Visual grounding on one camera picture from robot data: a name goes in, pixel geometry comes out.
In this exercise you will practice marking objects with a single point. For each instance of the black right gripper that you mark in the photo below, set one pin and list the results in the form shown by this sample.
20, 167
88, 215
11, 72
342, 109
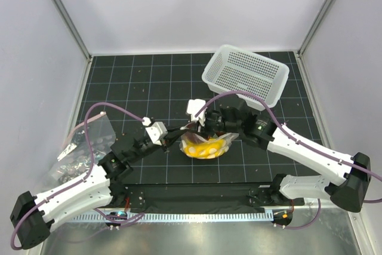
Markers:
205, 128

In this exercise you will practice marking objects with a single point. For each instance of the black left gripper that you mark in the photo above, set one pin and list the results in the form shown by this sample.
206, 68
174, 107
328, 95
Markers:
172, 134

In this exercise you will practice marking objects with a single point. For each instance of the clear polka dot zip bag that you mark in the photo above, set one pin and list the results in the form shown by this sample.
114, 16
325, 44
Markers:
229, 137

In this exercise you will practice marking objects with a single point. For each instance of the yellow banana bunch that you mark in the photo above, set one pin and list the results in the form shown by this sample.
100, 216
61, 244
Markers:
209, 150

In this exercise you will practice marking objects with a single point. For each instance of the red apple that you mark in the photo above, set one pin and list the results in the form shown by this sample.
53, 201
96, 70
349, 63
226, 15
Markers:
195, 138

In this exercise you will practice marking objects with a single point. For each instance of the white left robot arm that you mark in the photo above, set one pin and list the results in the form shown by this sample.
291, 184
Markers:
34, 217

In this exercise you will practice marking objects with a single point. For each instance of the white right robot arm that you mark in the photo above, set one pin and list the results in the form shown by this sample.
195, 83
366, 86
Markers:
341, 178

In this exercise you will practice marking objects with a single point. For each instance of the pile of spare zip bags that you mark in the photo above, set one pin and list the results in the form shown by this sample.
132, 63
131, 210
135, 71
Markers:
74, 160

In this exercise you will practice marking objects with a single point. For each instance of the white perforated plastic basket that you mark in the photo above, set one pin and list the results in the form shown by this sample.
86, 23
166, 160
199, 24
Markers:
235, 69

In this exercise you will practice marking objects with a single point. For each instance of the black grid cutting mat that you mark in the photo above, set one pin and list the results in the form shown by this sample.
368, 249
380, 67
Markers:
159, 86

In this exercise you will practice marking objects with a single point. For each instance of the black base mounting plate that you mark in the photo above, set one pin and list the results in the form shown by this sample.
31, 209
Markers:
200, 198

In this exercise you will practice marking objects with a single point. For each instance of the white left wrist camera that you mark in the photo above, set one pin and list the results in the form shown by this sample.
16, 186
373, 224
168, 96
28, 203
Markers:
156, 130

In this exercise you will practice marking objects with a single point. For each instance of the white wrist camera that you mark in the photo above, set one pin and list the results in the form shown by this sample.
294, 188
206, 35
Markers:
156, 130
196, 110

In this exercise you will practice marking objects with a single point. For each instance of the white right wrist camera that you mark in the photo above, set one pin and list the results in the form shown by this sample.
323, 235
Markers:
196, 110

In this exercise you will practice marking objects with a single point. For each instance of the white slotted cable duct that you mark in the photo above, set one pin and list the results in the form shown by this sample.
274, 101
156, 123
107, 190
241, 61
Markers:
267, 216

